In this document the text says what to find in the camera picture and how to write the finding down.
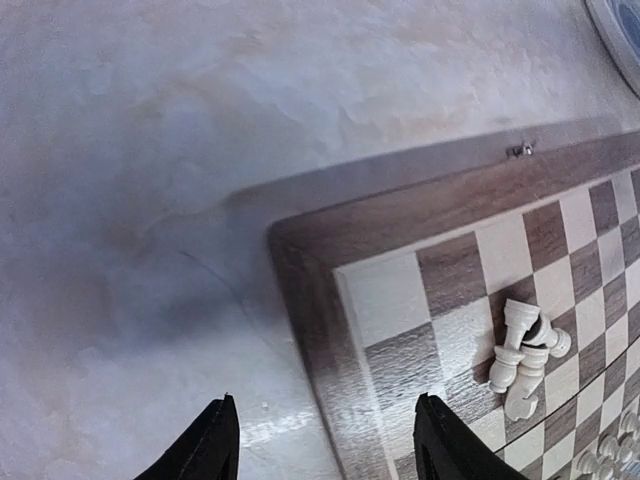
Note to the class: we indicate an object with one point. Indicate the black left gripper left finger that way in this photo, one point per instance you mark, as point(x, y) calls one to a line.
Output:
point(207, 449)

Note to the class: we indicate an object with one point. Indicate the fallen white bishop centre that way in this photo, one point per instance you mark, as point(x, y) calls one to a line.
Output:
point(543, 334)

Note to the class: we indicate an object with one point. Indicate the fallen white rook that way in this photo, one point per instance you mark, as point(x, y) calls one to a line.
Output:
point(522, 321)

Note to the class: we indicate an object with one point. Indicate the fallen white piece left lower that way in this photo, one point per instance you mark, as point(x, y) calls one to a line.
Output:
point(521, 402)

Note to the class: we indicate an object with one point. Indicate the fallen white piece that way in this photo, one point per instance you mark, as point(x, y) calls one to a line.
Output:
point(503, 371)
point(521, 402)

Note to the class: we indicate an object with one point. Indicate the wooden chess board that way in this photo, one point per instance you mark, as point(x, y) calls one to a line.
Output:
point(402, 292)

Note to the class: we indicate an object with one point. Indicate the white plate with spiral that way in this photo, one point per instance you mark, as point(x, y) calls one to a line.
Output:
point(617, 24)

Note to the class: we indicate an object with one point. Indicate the white pawn row slot two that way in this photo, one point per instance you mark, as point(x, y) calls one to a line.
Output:
point(588, 464)

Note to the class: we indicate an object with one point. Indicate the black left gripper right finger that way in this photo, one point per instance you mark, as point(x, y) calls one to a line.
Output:
point(446, 448)

